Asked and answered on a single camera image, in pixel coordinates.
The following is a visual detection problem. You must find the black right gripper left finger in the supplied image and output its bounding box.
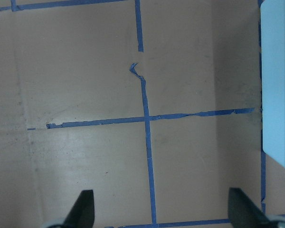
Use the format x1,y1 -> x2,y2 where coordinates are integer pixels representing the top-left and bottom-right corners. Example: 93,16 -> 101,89
62,190 -> 95,228

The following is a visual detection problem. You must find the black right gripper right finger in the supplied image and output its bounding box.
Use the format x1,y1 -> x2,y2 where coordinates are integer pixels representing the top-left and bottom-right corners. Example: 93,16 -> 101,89
228,188 -> 276,228

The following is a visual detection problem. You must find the light blue plastic bin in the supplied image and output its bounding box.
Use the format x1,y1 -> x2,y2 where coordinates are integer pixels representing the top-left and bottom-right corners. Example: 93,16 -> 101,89
260,0 -> 285,168

